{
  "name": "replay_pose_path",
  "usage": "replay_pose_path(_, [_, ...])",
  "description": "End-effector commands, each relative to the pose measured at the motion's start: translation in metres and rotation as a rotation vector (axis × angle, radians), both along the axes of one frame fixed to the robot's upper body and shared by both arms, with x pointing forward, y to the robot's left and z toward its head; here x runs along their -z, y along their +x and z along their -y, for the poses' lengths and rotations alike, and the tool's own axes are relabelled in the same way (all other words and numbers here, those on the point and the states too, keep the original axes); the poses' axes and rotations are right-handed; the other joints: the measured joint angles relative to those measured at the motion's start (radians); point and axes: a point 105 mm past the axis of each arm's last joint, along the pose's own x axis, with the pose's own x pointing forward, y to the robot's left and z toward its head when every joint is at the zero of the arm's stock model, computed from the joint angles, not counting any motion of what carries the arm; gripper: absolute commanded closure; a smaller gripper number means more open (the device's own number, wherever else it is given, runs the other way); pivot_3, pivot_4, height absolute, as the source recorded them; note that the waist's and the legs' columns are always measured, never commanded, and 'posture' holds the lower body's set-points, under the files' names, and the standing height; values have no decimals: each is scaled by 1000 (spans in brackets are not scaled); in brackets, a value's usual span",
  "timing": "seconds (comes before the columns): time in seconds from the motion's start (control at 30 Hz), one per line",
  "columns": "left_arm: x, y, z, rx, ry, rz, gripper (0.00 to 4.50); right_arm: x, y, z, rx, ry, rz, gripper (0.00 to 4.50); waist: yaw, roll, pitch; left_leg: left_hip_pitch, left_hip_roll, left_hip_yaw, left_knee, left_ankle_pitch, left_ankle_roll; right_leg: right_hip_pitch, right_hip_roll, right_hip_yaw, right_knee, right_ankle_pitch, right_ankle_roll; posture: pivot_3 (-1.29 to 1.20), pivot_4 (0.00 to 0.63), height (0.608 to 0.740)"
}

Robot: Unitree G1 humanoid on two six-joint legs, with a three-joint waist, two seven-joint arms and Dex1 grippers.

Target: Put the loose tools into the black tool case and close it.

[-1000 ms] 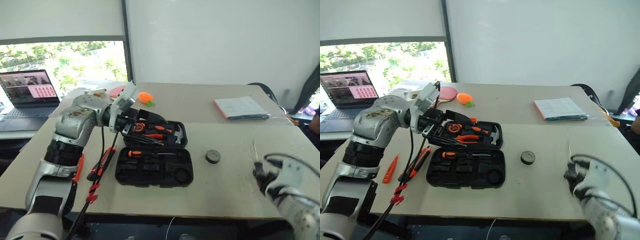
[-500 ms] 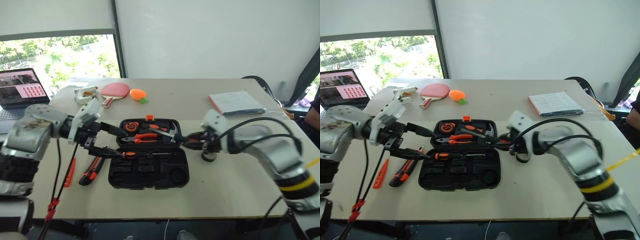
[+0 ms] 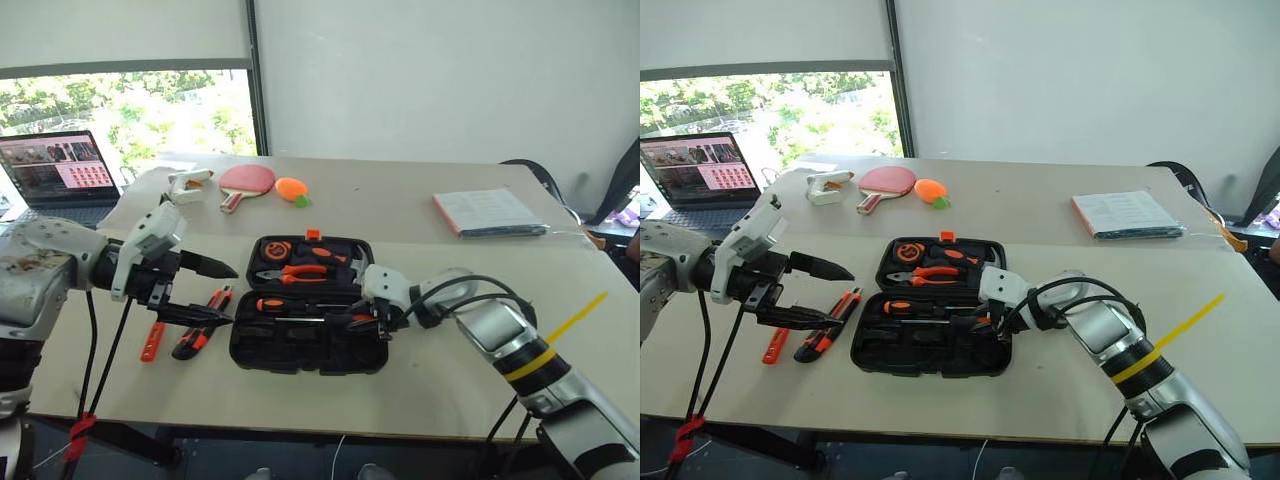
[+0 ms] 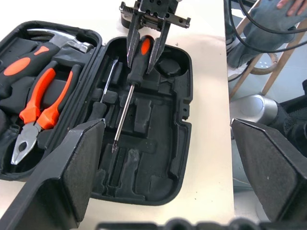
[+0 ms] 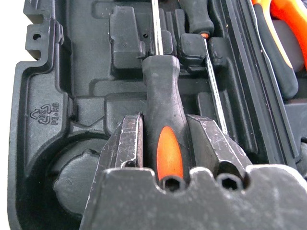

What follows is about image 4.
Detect slim flathead screwdriver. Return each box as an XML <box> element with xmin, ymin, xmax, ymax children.
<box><xmin>92</xmin><ymin>57</ymin><xmax>120</xmax><ymax>122</ymax></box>

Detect silver metal cylinder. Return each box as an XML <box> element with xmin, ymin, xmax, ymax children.
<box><xmin>229</xmin><ymin>94</ymin><xmax>281</xmax><ymax>127</ymax></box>

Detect black plastic tool case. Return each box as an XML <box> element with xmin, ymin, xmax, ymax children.
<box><xmin>0</xmin><ymin>20</ymin><xmax>193</xmax><ymax>207</ymax></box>

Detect black cable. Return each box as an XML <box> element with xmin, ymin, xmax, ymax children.
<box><xmin>238</xmin><ymin>0</ymin><xmax>298</xmax><ymax>32</ymax></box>
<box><xmin>227</xmin><ymin>0</ymin><xmax>299</xmax><ymax>54</ymax></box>

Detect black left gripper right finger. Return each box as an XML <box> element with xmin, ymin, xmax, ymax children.
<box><xmin>229</xmin><ymin>118</ymin><xmax>307</xmax><ymax>224</ymax></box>

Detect white striped sneaker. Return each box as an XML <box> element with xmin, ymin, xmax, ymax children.
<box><xmin>226</xmin><ymin>36</ymin><xmax>240</xmax><ymax>56</ymax></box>

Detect black orange claw hammer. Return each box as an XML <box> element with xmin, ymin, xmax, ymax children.
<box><xmin>0</xmin><ymin>28</ymin><xmax>94</xmax><ymax>99</ymax></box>

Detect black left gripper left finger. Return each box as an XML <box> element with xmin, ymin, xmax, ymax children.
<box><xmin>0</xmin><ymin>118</ymin><xmax>106</xmax><ymax>230</ymax></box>

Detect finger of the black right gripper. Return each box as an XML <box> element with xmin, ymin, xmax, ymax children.
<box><xmin>146</xmin><ymin>23</ymin><xmax>172</xmax><ymax>75</ymax></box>
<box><xmin>126</xmin><ymin>14</ymin><xmax>142</xmax><ymax>69</ymax></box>

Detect wooden stool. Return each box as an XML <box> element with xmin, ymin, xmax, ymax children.
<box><xmin>227</xmin><ymin>0</ymin><xmax>307</xmax><ymax>101</ymax></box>

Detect black orange Phillips screwdriver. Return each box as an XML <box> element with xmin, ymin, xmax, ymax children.
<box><xmin>111</xmin><ymin>34</ymin><xmax>154</xmax><ymax>154</ymax></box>

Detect orange handled pliers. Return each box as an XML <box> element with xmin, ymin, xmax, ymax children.
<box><xmin>11</xmin><ymin>61</ymin><xmax>74</xmax><ymax>166</ymax></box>

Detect person's bare hand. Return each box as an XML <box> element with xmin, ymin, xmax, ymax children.
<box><xmin>276</xmin><ymin>0</ymin><xmax>306</xmax><ymax>16</ymax></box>

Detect black robot body part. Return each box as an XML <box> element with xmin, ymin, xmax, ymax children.
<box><xmin>275</xmin><ymin>80</ymin><xmax>307</xmax><ymax>144</ymax></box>

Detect person's leg in jeans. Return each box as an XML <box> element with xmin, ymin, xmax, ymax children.
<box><xmin>227</xmin><ymin>0</ymin><xmax>300</xmax><ymax>70</ymax></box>

